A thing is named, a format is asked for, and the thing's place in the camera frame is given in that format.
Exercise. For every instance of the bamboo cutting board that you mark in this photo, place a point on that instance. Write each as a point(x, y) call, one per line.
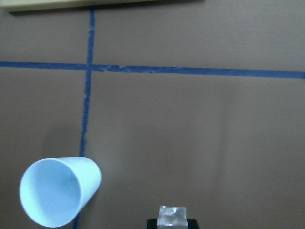
point(14, 6)

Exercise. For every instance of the light blue plastic cup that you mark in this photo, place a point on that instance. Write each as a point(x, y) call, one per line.
point(53, 191)

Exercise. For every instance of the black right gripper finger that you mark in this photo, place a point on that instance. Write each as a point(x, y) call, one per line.
point(152, 224)

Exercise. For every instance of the clear ice cube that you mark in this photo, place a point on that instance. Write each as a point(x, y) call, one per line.
point(172, 218)

